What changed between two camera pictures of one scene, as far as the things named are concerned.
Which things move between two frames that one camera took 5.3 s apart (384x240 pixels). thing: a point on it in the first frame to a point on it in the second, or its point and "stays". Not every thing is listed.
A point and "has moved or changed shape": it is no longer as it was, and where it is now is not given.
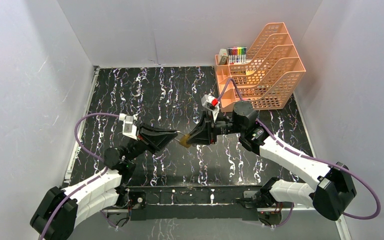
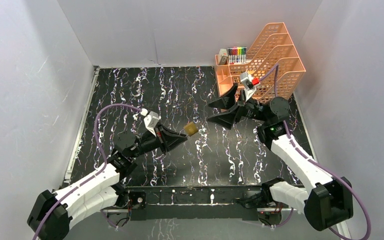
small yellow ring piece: [183, 141] has moved or changed shape
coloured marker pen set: [237, 55] stays
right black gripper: [205, 132] to [227, 119]
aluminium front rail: [182, 207] stays
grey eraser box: [223, 56] stays
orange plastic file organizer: [270, 79] stays
